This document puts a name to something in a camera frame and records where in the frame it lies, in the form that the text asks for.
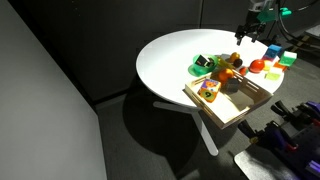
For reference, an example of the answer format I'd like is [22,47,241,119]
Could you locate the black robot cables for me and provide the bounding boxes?
[275,0,320,46]

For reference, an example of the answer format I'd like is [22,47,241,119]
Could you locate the magenta cube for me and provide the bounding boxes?
[261,54,278,63]

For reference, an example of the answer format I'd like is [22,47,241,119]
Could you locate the white table base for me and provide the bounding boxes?
[153,100,220,157]

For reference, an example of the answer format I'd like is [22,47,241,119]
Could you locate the light green cube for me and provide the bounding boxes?
[265,66,284,81]

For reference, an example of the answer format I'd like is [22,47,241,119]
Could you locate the purple clamp orange tips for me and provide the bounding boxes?
[258,120,299,153]

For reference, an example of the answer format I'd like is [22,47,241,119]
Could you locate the grey cube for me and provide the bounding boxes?
[224,77,241,94]

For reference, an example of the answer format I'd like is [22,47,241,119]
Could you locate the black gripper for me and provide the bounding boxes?
[235,11,268,46]

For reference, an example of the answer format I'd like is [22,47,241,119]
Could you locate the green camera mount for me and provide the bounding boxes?
[256,6,293,23]

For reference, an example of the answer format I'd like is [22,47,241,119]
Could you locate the yellow banana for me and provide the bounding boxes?
[216,57,236,70]

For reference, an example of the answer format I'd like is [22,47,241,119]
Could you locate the large red ball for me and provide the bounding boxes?
[248,58,266,74]

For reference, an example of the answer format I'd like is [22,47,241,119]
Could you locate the yellow orange ball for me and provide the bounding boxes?
[229,51,241,63]

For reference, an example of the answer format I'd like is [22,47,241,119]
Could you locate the grey metal plate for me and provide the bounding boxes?
[233,149,293,180]

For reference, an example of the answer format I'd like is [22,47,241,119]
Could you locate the black white patterned cube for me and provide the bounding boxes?
[194,54,215,69]

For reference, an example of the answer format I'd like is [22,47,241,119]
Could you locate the light wooden crate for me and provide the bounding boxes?
[183,68,274,130]

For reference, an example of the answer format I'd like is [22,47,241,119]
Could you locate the blue cube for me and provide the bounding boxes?
[265,44,283,59]

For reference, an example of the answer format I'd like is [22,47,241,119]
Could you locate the black perforated breadboard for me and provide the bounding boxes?
[266,119,320,180]

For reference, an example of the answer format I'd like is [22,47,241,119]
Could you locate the dark purple plum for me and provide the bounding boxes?
[233,58,244,69]

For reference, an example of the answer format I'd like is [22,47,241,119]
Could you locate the small red green ball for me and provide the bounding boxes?
[239,65,249,77]

